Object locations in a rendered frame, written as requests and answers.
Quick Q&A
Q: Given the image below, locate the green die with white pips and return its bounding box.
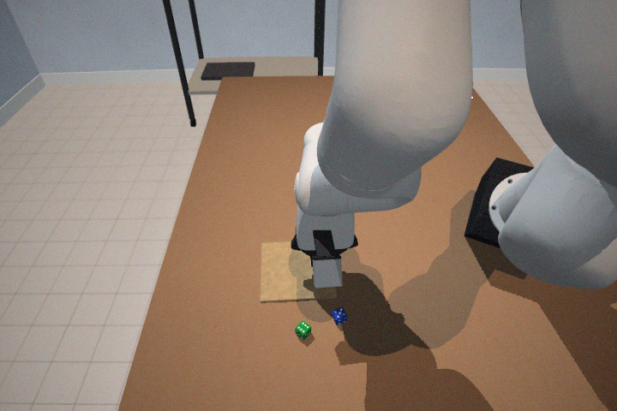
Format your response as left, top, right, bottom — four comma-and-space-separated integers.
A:
296, 321, 311, 340

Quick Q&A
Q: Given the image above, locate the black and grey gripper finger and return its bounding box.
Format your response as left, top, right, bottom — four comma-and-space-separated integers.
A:
335, 236, 358, 255
291, 234, 316, 267

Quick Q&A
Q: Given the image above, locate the blue die with white pips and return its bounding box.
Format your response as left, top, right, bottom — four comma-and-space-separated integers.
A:
332, 307, 347, 325

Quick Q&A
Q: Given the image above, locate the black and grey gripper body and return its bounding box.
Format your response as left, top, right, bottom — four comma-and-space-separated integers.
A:
297, 206, 355, 250

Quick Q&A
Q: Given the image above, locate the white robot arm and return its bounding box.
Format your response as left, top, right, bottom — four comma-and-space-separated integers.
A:
295, 0, 617, 289

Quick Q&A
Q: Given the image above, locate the beige flat mat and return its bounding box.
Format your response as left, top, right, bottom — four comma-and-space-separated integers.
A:
261, 241, 337, 302

